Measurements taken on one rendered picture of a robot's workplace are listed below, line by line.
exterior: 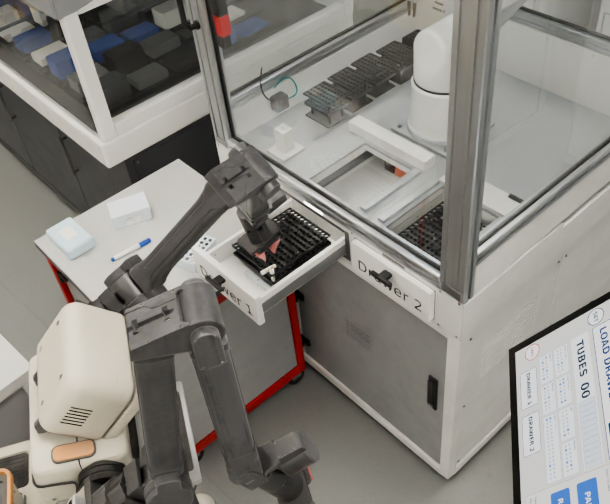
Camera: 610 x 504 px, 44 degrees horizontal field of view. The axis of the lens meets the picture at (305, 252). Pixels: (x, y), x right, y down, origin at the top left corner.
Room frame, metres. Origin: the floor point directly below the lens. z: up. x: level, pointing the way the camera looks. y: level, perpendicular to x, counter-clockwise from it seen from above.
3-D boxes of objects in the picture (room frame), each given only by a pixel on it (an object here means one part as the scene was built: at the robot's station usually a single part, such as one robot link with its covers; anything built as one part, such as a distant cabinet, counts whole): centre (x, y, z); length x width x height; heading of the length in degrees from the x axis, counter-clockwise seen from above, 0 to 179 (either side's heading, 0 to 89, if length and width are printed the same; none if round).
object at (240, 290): (1.43, 0.22, 0.87); 0.29 x 0.02 x 0.11; 37
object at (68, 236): (1.81, 0.74, 0.78); 0.15 x 0.10 x 0.04; 38
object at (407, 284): (1.37, -0.22, 0.87); 0.29 x 0.02 x 0.11; 37
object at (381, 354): (1.87, -0.45, 0.40); 1.03 x 0.95 x 0.80; 37
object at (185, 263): (1.68, 0.34, 0.78); 0.12 x 0.08 x 0.04; 146
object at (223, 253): (1.56, 0.06, 0.86); 0.40 x 0.26 x 0.06; 127
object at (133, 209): (1.91, 0.55, 0.79); 0.13 x 0.09 x 0.05; 107
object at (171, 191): (1.77, 0.45, 0.38); 0.62 x 0.58 x 0.76; 37
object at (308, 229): (1.55, 0.06, 0.87); 0.22 x 0.18 x 0.06; 127
